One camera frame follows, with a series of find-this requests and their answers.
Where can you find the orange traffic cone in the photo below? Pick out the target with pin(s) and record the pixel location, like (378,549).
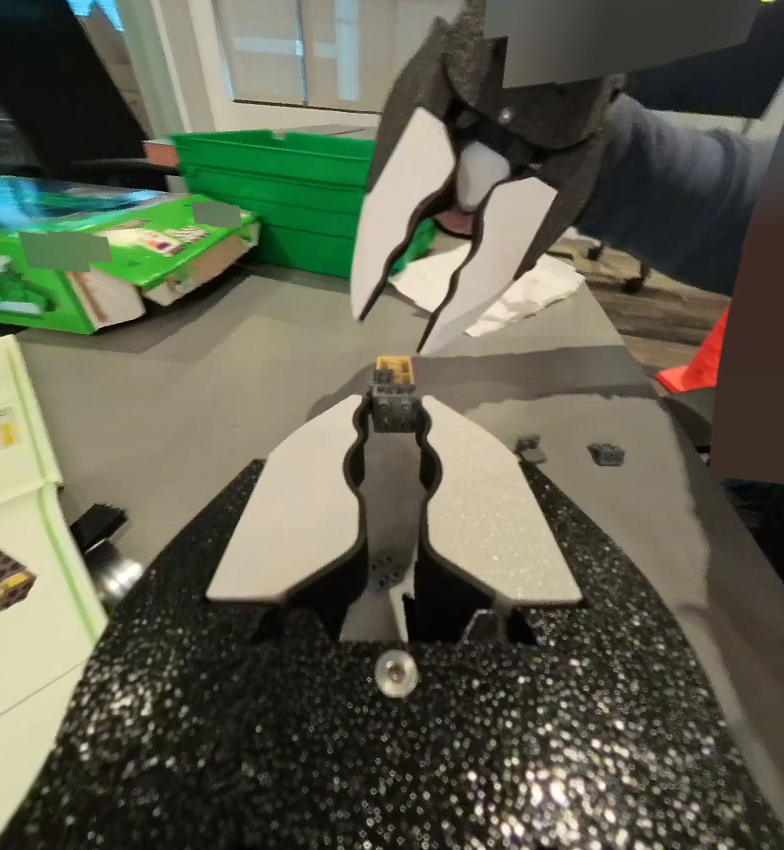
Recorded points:
(697,365)

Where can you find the building instruction booklet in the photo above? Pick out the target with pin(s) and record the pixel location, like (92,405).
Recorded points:
(6,531)

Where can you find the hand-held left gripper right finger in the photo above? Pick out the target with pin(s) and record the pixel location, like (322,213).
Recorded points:
(491,511)

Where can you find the grey and tan brick assembly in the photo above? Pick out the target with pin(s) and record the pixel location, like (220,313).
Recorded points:
(395,405)

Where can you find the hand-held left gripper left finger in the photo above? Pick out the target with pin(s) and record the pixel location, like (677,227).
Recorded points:
(286,504)

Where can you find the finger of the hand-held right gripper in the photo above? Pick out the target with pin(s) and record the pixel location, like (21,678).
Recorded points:
(398,199)
(511,232)

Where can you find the office chair wheel base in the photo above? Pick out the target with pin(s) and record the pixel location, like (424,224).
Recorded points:
(631,275)

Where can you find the person's right forearm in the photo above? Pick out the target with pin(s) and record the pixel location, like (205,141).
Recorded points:
(664,199)

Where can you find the large window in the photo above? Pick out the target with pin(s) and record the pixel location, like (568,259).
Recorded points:
(339,46)

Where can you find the grey desk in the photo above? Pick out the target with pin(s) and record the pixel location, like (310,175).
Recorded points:
(199,398)

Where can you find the green plastic storage crate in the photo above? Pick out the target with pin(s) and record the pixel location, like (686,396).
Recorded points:
(286,192)

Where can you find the white crumpled paper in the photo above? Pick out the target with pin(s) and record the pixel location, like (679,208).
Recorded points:
(538,285)

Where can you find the silver round metal part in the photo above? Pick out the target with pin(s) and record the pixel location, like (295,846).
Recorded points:
(118,578)

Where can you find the green toy brick box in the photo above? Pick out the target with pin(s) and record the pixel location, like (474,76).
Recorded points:
(66,279)

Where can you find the black long brick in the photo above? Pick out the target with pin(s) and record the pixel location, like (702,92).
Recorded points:
(98,524)

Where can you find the small dark grey brick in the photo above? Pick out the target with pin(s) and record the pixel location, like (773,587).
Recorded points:
(606,453)
(530,448)

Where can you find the person's right hand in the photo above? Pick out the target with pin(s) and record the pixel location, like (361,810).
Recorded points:
(457,219)

